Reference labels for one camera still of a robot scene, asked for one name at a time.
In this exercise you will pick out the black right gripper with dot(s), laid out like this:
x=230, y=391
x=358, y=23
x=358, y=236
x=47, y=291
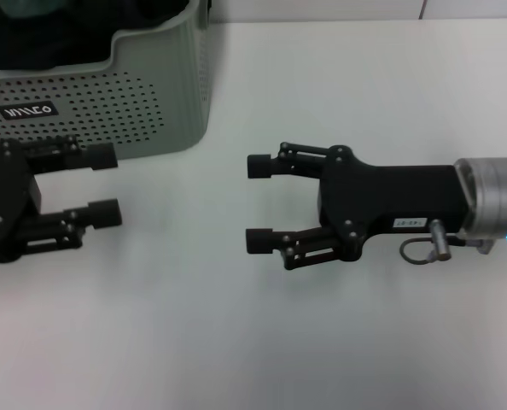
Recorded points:
x=398, y=196

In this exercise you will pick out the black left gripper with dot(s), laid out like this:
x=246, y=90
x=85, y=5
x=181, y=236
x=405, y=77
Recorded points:
x=6, y=192

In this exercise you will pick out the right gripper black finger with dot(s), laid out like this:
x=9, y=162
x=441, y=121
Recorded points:
x=260, y=166
x=258, y=240

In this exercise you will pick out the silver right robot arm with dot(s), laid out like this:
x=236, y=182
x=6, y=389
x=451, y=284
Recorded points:
x=497, y=192

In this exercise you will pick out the grey-green perforated storage box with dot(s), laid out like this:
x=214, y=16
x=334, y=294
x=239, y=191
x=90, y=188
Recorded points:
x=108, y=107

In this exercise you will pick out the black cloth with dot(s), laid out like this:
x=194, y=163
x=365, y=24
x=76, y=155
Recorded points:
x=57, y=47

